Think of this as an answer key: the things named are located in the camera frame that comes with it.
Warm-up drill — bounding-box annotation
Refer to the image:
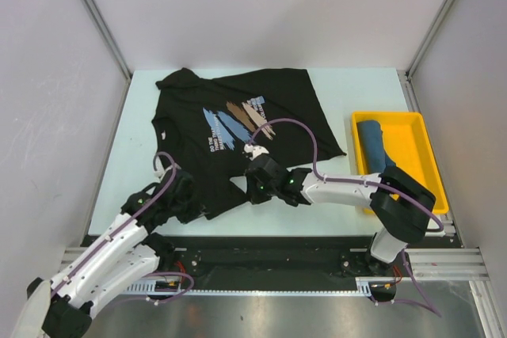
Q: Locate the black printed t-shirt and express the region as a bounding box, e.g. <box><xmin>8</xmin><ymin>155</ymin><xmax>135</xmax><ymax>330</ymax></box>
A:
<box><xmin>152</xmin><ymin>68</ymin><xmax>344</xmax><ymax>219</ymax></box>

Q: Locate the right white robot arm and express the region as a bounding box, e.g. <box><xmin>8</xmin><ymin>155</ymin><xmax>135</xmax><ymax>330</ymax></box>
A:
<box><xmin>245</xmin><ymin>154</ymin><xmax>436</xmax><ymax>275</ymax></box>

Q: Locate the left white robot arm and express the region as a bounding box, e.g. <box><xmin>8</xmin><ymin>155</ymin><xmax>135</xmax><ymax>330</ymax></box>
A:
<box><xmin>14</xmin><ymin>169</ymin><xmax>200</xmax><ymax>337</ymax></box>

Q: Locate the rolled blue t-shirt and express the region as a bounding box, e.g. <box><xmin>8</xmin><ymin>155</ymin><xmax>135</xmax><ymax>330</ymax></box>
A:
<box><xmin>356</xmin><ymin>120</ymin><xmax>396</xmax><ymax>173</ymax></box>

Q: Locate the yellow plastic tray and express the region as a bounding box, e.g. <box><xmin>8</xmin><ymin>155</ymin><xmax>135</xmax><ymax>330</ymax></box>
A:
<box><xmin>351</xmin><ymin>111</ymin><xmax>449</xmax><ymax>215</ymax></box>

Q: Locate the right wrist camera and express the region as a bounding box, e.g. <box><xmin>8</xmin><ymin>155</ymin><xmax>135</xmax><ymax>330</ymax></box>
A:
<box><xmin>243</xmin><ymin>143</ymin><xmax>269</xmax><ymax>161</ymax></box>

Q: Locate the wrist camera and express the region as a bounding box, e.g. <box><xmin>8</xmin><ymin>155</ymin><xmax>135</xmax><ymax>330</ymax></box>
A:
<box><xmin>243</xmin><ymin>143</ymin><xmax>269</xmax><ymax>161</ymax></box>
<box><xmin>154</xmin><ymin>166</ymin><xmax>170</xmax><ymax>182</ymax></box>

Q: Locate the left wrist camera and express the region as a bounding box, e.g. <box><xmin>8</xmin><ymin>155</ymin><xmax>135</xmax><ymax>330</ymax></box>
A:
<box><xmin>154</xmin><ymin>166</ymin><xmax>170</xmax><ymax>182</ymax></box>

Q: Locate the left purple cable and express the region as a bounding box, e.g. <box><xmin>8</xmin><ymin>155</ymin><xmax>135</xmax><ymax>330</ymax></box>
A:
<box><xmin>49</xmin><ymin>151</ymin><xmax>195</xmax><ymax>307</ymax></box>

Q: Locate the purple cable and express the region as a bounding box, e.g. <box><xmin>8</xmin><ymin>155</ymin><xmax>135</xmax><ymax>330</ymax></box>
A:
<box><xmin>247</xmin><ymin>118</ymin><xmax>444</xmax><ymax>317</ymax></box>
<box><xmin>49</xmin><ymin>151</ymin><xmax>195</xmax><ymax>307</ymax></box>

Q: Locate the grey cable duct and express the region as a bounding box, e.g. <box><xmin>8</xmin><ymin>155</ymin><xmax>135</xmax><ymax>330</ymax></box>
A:
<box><xmin>120</xmin><ymin>278</ymin><xmax>397</xmax><ymax>300</ymax></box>

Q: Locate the right aluminium frame post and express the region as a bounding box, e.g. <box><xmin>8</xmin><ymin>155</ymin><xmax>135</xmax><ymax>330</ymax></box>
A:
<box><xmin>407</xmin><ymin>0</ymin><xmax>478</xmax><ymax>78</ymax></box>

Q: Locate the aluminium frame post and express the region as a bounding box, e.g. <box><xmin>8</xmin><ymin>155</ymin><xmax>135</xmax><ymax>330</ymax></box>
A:
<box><xmin>59</xmin><ymin>0</ymin><xmax>132</xmax><ymax>80</ymax></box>
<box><xmin>407</xmin><ymin>0</ymin><xmax>478</xmax><ymax>78</ymax></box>

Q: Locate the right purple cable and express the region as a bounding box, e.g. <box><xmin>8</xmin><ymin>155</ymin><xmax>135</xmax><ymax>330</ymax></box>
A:
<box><xmin>247</xmin><ymin>118</ymin><xmax>444</xmax><ymax>317</ymax></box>

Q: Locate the left aluminium frame post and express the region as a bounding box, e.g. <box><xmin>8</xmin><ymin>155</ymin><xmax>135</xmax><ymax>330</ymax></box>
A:
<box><xmin>59</xmin><ymin>0</ymin><xmax>132</xmax><ymax>80</ymax></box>

